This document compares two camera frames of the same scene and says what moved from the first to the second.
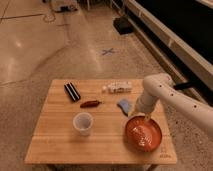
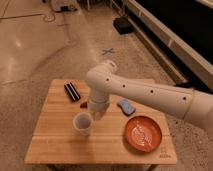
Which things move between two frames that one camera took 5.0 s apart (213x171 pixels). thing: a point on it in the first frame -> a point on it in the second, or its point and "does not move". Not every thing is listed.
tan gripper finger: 147,117 -> 97,115
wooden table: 93,122 does not move
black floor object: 123,25 does not move
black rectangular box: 73,92 does not move
